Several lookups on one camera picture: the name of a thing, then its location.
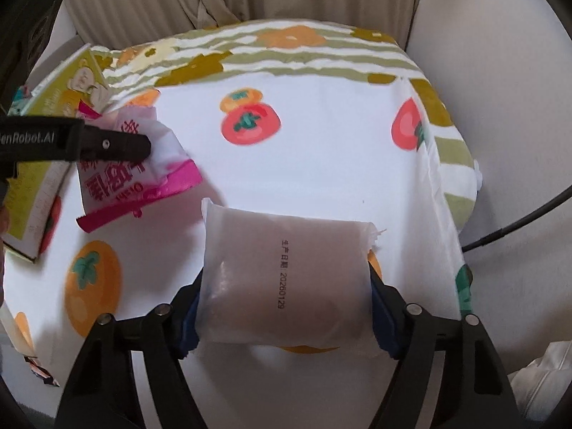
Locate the striped floral blanket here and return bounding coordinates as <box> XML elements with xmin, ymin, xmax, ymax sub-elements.
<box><xmin>33</xmin><ymin>18</ymin><xmax>485</xmax><ymax>233</ymax></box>

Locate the white fruit print cloth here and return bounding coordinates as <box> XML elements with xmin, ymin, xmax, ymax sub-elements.
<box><xmin>0</xmin><ymin>74</ymin><xmax>474</xmax><ymax>429</ymax></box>

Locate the black cable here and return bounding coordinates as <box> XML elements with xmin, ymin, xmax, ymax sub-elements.
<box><xmin>460</xmin><ymin>185</ymin><xmax>572</xmax><ymax>253</ymax></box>

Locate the pink and white snack packet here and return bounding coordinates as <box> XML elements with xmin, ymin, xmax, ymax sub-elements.
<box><xmin>76</xmin><ymin>105</ymin><xmax>203</xmax><ymax>234</ymax></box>

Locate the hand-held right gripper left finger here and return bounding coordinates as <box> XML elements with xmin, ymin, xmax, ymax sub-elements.
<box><xmin>54</xmin><ymin>268</ymin><xmax>211</xmax><ymax>429</ymax></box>

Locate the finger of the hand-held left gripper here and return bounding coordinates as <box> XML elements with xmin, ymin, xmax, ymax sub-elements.
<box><xmin>80</xmin><ymin>125</ymin><xmax>153</xmax><ymax>162</ymax></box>

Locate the translucent white snack packet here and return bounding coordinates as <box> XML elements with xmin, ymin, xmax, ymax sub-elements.
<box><xmin>199</xmin><ymin>197</ymin><xmax>387</xmax><ymax>360</ymax></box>

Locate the yellow-green cardboard box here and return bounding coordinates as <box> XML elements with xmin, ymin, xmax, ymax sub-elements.
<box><xmin>2</xmin><ymin>44</ymin><xmax>112</xmax><ymax>263</ymax></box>

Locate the white plastic bag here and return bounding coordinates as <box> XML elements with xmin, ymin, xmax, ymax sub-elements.
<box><xmin>509</xmin><ymin>342</ymin><xmax>568</xmax><ymax>412</ymax></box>

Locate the teal packet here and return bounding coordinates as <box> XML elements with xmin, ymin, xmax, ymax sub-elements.
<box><xmin>11</xmin><ymin>84</ymin><xmax>36</xmax><ymax>110</ymax></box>

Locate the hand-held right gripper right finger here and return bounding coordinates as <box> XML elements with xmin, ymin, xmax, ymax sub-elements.
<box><xmin>366</xmin><ymin>259</ymin><xmax>523</xmax><ymax>429</ymax></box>

